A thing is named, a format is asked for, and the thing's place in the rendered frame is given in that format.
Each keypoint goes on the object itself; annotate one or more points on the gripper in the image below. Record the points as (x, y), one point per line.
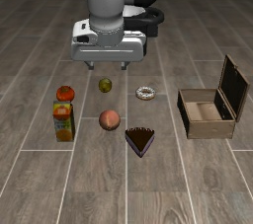
(108, 52)

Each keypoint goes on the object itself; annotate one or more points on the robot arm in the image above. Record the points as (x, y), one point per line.
(106, 2)

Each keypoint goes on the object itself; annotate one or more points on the yellow-green onion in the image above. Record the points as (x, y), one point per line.
(105, 85)

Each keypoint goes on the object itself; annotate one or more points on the wooden box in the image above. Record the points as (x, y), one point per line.
(210, 129)

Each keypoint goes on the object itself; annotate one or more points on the open wooden box lid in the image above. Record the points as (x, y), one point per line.
(233, 86)

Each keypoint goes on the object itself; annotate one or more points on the white sprinkled doughnut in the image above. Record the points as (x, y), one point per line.
(145, 93)

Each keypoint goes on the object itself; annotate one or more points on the red tomato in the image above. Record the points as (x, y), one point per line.
(65, 93)

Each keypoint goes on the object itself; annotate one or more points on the pink peach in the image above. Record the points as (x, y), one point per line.
(109, 120)

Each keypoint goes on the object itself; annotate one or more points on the orange juice carton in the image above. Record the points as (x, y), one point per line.
(63, 122)

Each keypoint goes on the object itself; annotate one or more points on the chocolate cake wedge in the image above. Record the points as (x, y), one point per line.
(140, 139)

